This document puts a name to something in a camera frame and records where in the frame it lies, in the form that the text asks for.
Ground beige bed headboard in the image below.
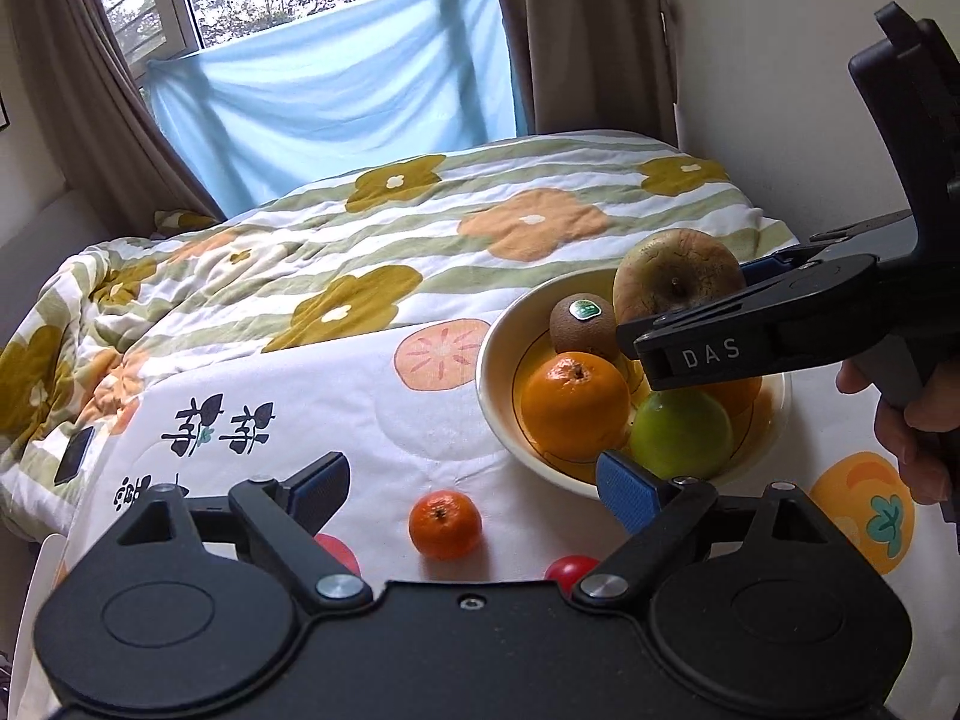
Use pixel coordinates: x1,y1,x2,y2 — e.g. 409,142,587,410
0,187,115,316

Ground large orange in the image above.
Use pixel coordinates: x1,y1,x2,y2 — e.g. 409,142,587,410
519,351,633,463
703,375,765,418

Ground white table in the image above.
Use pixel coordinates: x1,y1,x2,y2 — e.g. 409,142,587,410
28,532,70,597

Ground green apple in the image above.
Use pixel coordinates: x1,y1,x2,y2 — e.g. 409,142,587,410
628,388,735,482

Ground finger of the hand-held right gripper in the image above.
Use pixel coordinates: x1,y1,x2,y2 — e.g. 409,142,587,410
739,212,917,286
615,253,881,392

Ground white fruit-print cloth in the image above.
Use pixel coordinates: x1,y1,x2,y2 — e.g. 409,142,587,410
54,311,960,597

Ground floral striped quilt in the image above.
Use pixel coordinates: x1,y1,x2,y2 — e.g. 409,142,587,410
0,130,800,542

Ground red cherry tomato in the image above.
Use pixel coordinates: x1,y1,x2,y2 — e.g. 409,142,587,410
544,554,601,592

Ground person's right hand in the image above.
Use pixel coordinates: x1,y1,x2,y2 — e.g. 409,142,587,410
835,358,960,505

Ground light blue window cloth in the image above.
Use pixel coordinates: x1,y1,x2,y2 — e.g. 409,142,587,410
142,0,530,220

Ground kiwi with green sticker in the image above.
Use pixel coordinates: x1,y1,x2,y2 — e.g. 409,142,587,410
549,294,623,362

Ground brown russet apple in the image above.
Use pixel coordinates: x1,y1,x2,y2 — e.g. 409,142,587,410
612,228,748,332

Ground brown curtain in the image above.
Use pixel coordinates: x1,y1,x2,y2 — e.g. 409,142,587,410
0,0,227,242
482,0,680,148

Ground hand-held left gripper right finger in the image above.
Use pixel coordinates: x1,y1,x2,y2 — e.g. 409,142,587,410
570,448,826,612

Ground black smartphone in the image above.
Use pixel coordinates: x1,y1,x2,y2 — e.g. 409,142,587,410
52,425,98,488

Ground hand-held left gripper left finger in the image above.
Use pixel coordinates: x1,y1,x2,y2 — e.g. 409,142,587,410
116,451,376,612

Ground small mandarin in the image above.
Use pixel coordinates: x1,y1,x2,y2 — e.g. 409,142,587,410
408,490,483,561

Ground cream bowl with yellow print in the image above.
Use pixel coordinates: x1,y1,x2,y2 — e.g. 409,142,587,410
475,266,794,503

